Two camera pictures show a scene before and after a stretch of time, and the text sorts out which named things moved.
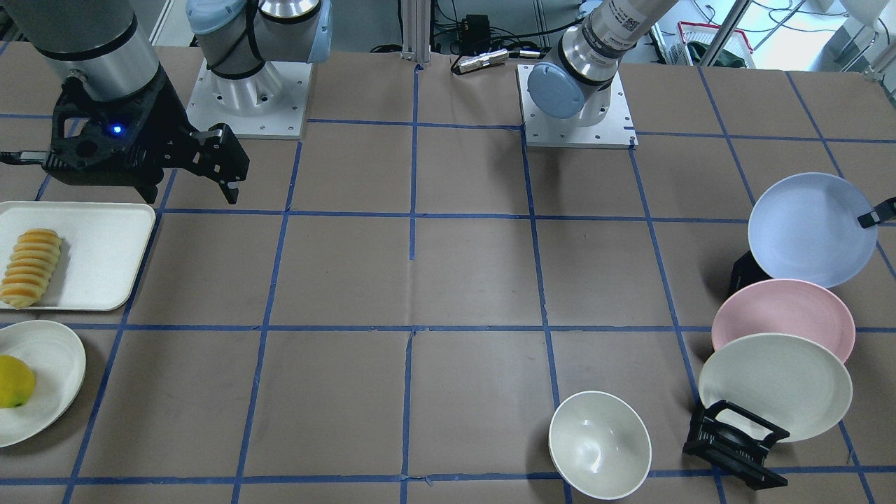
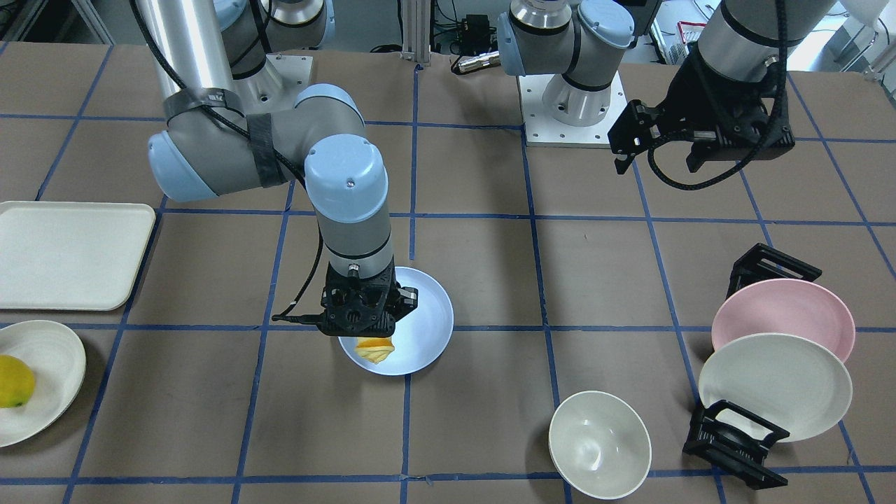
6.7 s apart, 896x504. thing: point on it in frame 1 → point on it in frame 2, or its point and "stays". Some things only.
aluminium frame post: [416, 30] stays
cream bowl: [600, 444] stays
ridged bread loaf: [33, 259] → [374, 349]
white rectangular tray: [103, 245] stays
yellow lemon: [17, 381] stays
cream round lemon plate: [59, 362] stays
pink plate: [783, 306] stays
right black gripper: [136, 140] → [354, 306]
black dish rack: [727, 435] stays
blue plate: [805, 226] → [421, 336]
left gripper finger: [884, 211] → [724, 117]
